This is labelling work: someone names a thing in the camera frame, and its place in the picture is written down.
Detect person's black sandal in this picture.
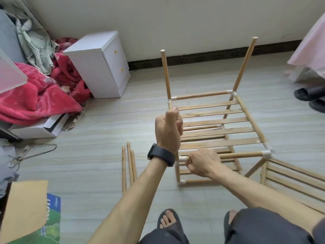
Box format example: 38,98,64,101
156,209,190,244
223,210,239,237

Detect green cardboard box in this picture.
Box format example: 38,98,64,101
0,180,62,244

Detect pale green cloth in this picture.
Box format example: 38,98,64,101
15,18,59,74

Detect person's right hand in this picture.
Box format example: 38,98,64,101
185,148,224,180

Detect black smartwatch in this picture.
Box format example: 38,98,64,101
147,143,176,167

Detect person's right forearm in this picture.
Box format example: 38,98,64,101
216,167,325,234

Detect person's left forearm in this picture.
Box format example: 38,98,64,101
87,157,171,244

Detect pink ruffled bed skirt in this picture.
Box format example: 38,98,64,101
287,13,325,79

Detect white bed leg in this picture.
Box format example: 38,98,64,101
288,66,310,83

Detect person's left hand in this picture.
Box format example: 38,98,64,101
155,106,184,155

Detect red fleece blanket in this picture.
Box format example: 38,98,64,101
0,38,92,126

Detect flat white box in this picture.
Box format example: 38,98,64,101
10,113,69,139

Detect grey blue cloth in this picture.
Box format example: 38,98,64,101
0,10,26,64

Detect black slipper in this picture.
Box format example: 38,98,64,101
294,86,325,102
309,99,325,113

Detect wire clothes hanger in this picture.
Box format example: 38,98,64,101
7,144,58,166

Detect white box cabinet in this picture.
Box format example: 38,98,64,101
63,31,131,99

